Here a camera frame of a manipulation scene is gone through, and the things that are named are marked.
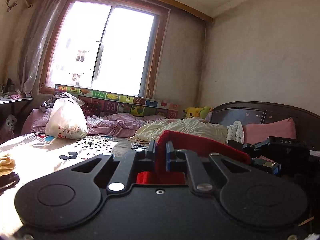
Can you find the colourful alphabet foam mat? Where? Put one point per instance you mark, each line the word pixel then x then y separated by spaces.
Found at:
pixel 110 103

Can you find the yellow fluffy garment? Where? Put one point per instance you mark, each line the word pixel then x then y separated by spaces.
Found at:
pixel 7 165

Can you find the purple crumpled bedsheet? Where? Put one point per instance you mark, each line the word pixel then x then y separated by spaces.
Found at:
pixel 122 125

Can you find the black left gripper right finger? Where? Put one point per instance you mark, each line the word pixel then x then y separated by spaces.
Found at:
pixel 191 165

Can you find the white plastic bag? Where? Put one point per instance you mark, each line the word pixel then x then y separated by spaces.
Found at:
pixel 66 120

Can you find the dark wooden headboard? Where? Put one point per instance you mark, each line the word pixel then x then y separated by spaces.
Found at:
pixel 255 112

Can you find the red knit sweater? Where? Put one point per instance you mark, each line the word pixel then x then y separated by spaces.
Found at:
pixel 182 141

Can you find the dark side table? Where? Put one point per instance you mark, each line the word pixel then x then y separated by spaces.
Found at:
pixel 16 107

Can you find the pink sheer curtain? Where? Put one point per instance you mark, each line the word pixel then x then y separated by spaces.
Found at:
pixel 36 41

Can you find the pink pillow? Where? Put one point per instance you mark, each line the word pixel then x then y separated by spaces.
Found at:
pixel 255 133

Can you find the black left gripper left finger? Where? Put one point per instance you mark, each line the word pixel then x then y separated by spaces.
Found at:
pixel 131 163

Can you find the white patterned cloth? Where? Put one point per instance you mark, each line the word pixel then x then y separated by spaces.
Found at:
pixel 235 132

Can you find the wooden framed window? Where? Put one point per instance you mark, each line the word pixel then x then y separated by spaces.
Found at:
pixel 107 45

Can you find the mickey mouse bed blanket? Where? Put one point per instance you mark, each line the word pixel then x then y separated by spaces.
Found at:
pixel 37 155

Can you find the yellow plush toy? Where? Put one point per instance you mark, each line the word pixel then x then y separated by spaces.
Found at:
pixel 197 112

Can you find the cream quilted blanket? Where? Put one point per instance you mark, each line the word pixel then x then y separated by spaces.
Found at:
pixel 191 126

